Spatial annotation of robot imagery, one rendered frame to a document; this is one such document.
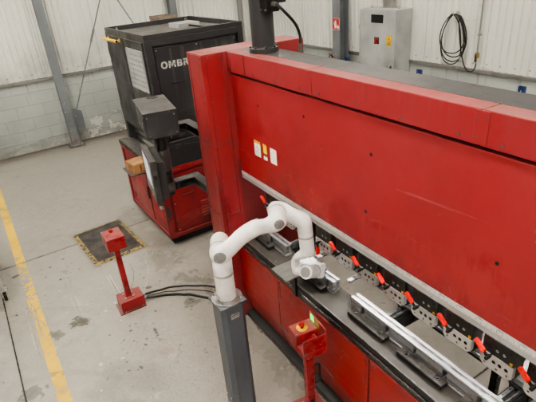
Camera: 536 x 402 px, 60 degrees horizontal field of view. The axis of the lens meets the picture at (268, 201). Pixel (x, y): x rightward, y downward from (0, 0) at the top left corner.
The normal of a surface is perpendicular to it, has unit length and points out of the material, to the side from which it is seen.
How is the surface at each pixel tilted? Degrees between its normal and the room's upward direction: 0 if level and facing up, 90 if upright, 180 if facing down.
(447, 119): 90
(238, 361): 90
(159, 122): 90
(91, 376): 0
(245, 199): 90
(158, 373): 0
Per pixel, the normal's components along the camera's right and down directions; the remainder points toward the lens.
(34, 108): 0.55, 0.34
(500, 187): -0.84, 0.30
